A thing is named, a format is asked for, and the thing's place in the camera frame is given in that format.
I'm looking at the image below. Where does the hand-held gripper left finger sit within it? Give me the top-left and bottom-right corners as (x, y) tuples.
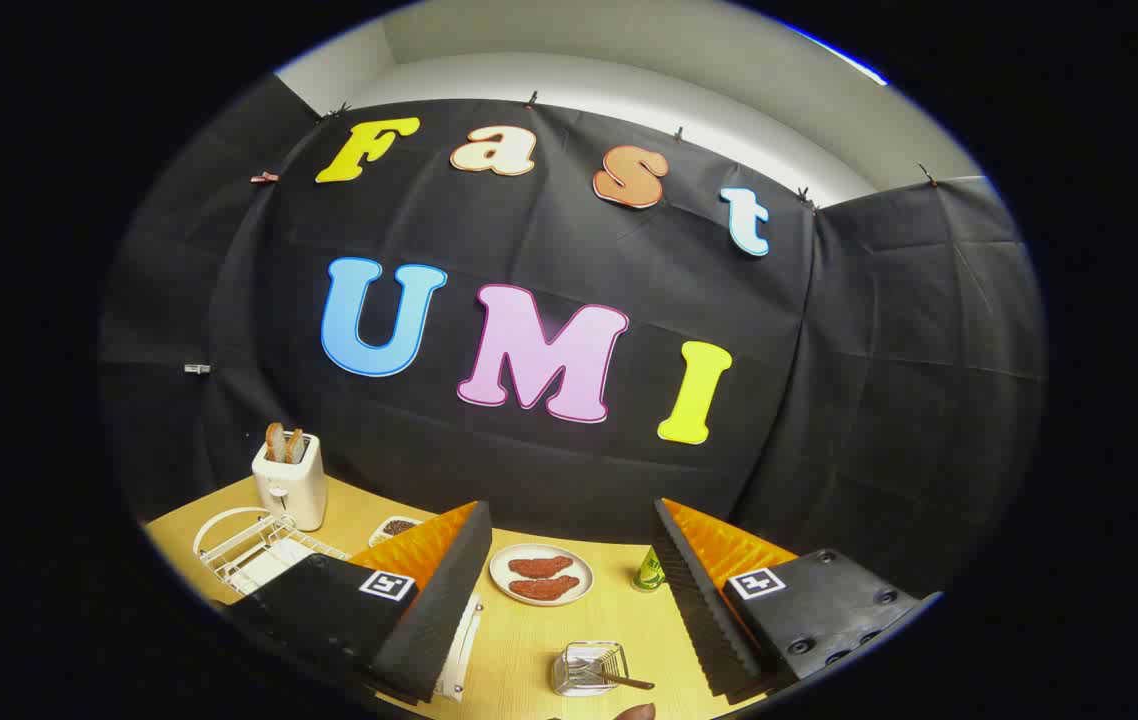
(229, 500), (493, 706)

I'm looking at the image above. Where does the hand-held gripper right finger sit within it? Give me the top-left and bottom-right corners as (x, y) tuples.
(651, 497), (945, 701)

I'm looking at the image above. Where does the wooden handled spoon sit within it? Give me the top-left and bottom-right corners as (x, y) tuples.
(569, 658), (656, 692)

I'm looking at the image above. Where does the metal wire basket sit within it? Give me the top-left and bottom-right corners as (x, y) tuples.
(551, 641), (630, 698)

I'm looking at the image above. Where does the white wire dish rack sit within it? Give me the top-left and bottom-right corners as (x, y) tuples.
(193, 507), (483, 701)

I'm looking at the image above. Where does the white divided bean dish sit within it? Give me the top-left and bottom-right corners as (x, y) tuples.
(369, 516), (424, 548)

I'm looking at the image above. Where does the white oval serving dish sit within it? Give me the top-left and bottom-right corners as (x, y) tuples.
(489, 543), (595, 607)

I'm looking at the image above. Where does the green drink bottle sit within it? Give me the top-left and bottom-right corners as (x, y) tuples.
(632, 546), (668, 593)

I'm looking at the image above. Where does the white toaster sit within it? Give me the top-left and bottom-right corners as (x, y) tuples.
(251, 432), (328, 532)

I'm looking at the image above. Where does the black backdrop cloth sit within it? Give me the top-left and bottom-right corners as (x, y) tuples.
(99, 75), (1045, 591)

